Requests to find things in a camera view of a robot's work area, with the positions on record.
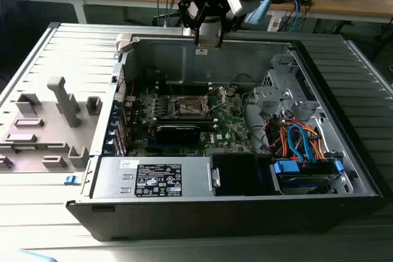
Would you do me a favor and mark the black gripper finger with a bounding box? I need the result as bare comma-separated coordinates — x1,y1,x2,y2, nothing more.
214,0,244,49
177,0,213,47

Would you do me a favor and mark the silver CPU with green edge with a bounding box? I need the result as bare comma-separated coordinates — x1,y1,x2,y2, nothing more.
196,39,222,49

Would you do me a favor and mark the metal socket cover frame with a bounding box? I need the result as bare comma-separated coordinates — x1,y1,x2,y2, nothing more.
203,86,232,113

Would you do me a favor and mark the CPU socket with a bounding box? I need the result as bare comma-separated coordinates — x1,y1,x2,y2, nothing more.
173,94,212,118

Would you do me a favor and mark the white power strip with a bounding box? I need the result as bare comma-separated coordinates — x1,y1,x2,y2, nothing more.
266,13,282,32

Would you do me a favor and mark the silver metal drive cage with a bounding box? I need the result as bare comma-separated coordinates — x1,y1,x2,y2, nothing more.
252,52,323,122

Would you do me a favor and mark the green motherboard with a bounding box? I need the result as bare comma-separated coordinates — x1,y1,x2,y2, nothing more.
124,81,256,157

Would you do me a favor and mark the black graphics card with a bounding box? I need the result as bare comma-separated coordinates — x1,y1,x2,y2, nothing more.
154,123,203,147

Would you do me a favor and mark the hard disk in blue carrier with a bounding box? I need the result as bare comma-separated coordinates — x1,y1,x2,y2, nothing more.
269,158,345,196

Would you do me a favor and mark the grey plastic parts rack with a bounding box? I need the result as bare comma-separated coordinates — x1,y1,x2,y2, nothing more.
0,76,104,174

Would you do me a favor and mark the grey power supply unit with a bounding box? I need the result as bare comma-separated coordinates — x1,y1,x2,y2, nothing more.
88,156,222,200

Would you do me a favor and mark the black open PC case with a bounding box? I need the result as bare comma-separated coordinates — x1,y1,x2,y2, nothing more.
66,32,385,243

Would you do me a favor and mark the blue plastic clip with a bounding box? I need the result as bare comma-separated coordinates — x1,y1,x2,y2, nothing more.
63,174,80,187

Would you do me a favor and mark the pale blue object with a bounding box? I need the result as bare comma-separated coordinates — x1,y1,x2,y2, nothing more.
18,249,58,262

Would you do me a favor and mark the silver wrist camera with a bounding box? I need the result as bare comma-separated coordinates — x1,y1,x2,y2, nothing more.
225,0,247,18

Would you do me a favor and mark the expansion slot bracket panel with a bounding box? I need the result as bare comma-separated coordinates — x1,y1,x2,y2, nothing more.
104,65,130,157

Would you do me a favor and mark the blue flat wire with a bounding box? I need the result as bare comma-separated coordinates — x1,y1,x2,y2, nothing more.
287,122,317,164

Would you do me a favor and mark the orange wire bundle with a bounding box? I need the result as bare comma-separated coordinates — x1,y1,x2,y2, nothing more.
263,117,327,161

